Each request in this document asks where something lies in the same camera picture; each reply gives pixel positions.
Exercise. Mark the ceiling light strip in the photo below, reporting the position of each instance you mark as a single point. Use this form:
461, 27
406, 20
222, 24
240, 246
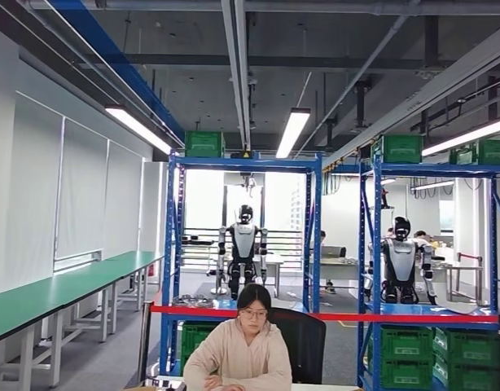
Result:
138, 129
465, 136
293, 133

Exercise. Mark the green plastic crate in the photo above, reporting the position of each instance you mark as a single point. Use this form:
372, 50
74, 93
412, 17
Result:
468, 345
404, 342
468, 380
462, 156
204, 144
494, 152
197, 345
400, 149
406, 375

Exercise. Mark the grey desk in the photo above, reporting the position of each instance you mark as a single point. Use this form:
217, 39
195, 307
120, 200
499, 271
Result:
339, 268

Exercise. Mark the blue metal shelf rack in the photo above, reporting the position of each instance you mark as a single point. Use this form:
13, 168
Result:
167, 248
376, 248

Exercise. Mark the silver black humanoid robot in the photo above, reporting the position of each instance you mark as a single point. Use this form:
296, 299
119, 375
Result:
400, 259
243, 241

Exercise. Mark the black office chair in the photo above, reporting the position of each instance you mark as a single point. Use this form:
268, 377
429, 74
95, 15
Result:
305, 345

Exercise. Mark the black rail trolley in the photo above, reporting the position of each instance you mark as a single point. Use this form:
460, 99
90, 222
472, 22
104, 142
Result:
246, 155

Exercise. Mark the red barrier belt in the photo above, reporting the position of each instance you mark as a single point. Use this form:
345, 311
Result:
339, 315

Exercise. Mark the grey laptop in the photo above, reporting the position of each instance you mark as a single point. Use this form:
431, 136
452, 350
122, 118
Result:
333, 252

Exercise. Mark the grey metal parts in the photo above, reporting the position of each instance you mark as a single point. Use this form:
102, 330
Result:
193, 301

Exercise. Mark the person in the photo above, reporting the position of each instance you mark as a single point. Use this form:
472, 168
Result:
420, 236
323, 239
237, 356

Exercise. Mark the long green-topped workbench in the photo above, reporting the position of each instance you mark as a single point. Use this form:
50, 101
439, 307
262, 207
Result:
50, 294

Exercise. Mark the white roller blind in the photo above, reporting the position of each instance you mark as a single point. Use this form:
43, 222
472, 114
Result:
123, 205
34, 194
83, 194

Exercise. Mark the silver ceiling rail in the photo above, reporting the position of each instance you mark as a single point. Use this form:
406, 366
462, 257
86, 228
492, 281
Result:
238, 65

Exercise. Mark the steel stanchion post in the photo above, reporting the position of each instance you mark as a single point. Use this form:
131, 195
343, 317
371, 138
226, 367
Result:
145, 345

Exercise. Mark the blue ceiling beam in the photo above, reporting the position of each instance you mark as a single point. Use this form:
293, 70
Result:
115, 56

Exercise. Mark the hoist hook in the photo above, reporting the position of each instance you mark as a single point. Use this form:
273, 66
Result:
249, 181

